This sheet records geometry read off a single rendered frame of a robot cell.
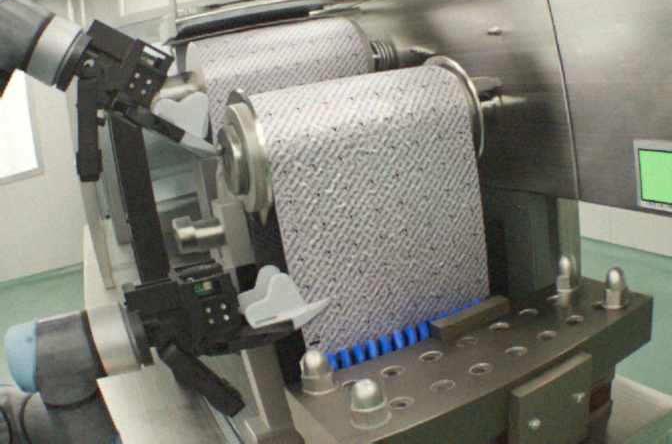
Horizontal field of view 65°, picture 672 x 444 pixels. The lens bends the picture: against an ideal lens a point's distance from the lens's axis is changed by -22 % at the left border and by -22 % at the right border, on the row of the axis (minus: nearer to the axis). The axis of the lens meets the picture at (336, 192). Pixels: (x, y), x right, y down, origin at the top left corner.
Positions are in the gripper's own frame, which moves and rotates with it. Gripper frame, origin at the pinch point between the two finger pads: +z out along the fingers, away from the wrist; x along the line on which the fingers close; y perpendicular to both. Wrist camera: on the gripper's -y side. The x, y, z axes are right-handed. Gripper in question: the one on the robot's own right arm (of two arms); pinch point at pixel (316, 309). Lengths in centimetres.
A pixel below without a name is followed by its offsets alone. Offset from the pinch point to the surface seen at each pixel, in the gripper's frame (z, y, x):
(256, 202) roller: -3.3, 11.9, 2.2
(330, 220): 3.2, 8.9, -0.3
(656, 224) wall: 263, -84, 157
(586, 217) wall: 263, -88, 227
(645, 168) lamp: 29.3, 10.4, -22.2
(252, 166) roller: -3.4, 15.7, 0.4
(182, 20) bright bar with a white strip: -3.0, 35.9, 29.8
